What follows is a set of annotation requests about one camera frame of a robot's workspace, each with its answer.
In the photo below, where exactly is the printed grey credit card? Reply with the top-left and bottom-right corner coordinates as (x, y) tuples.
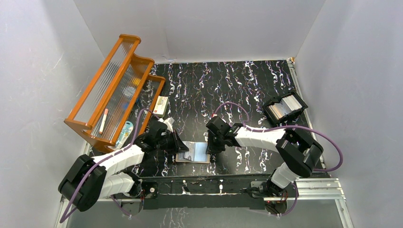
(176, 141), (195, 162)

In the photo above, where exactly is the beige leather card holder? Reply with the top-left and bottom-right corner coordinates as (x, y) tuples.
(175, 141), (210, 164)

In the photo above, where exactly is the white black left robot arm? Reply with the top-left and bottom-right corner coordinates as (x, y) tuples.
(58, 118), (189, 212)

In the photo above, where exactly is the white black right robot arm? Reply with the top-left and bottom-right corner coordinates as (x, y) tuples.
(206, 116), (323, 197)

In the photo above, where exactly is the black card storage box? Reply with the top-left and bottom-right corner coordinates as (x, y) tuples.
(262, 91), (308, 126)

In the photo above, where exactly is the cream box with red label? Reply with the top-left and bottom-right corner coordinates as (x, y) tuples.
(153, 96), (169, 118)

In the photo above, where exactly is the teal item in blister pack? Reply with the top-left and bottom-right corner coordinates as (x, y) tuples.
(114, 121), (134, 150)

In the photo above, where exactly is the orange wooden shelf rack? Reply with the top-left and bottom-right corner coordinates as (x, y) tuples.
(64, 34), (166, 153)

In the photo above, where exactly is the white marker pen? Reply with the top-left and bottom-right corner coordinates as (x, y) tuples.
(99, 108), (108, 134)

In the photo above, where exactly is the yellow item on shelf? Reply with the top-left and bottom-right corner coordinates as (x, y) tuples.
(132, 78), (141, 86)

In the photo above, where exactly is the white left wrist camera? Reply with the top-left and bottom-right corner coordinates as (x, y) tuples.
(163, 117), (174, 132)

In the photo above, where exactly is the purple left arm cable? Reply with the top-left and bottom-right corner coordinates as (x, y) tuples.
(59, 108), (161, 223)

